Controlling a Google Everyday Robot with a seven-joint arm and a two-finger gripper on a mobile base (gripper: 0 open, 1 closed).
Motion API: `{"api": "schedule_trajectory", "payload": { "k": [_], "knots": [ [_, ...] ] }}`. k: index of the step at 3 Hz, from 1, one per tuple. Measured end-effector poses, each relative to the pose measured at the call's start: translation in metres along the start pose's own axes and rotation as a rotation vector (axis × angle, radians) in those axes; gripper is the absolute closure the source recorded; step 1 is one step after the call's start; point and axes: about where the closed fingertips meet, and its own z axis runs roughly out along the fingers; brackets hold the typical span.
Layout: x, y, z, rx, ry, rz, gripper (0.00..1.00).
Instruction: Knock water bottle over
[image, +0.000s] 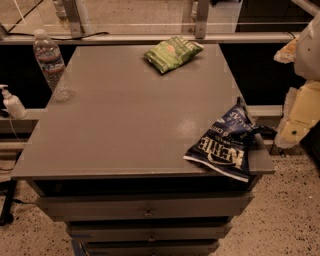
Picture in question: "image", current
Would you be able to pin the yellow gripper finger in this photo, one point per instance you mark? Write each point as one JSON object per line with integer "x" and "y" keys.
{"x": 287, "y": 53}
{"x": 301, "y": 112}

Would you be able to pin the clear plastic water bottle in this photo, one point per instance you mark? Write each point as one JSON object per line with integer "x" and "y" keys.
{"x": 52, "y": 65}

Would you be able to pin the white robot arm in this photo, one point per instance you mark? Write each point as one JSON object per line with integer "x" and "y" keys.
{"x": 307, "y": 55}

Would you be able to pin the white pump dispenser bottle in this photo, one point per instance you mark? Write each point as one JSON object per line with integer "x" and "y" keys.
{"x": 12, "y": 103}

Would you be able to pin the blue kettle chip bag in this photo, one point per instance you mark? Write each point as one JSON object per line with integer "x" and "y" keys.
{"x": 225, "y": 146}

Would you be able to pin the green chip bag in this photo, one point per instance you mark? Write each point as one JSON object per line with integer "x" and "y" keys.
{"x": 170, "y": 54}

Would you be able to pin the grey drawer cabinet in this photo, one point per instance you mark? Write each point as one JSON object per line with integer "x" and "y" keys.
{"x": 110, "y": 163}

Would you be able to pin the metal frame post right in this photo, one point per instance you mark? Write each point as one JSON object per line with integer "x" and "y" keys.
{"x": 194, "y": 18}

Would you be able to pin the metal frame post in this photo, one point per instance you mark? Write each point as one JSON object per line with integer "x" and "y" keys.
{"x": 194, "y": 18}
{"x": 78, "y": 17}

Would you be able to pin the metal frame post left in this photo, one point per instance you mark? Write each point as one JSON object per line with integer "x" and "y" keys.
{"x": 78, "y": 17}

